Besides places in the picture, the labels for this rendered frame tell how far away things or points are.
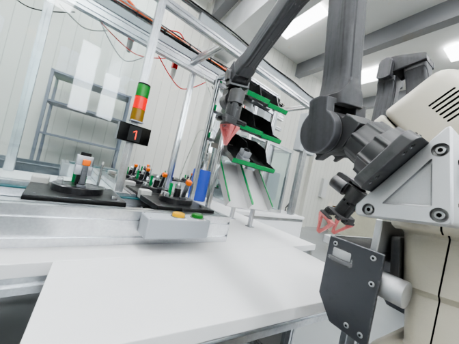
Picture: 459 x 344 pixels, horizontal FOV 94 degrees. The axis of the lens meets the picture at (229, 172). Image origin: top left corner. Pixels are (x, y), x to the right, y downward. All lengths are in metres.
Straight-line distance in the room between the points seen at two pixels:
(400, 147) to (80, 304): 0.52
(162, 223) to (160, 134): 4.45
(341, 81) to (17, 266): 0.70
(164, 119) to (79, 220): 4.53
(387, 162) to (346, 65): 0.20
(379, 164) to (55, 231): 0.68
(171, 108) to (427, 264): 5.00
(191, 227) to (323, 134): 0.48
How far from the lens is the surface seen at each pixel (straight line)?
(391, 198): 0.35
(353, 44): 0.47
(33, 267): 0.63
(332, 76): 0.45
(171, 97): 5.23
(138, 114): 0.96
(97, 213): 0.68
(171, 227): 0.67
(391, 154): 0.32
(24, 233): 0.68
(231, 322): 0.48
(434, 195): 0.33
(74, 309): 0.47
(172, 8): 1.68
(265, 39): 0.71
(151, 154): 5.00
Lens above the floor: 1.12
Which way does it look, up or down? 1 degrees up
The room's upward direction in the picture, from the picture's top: 12 degrees clockwise
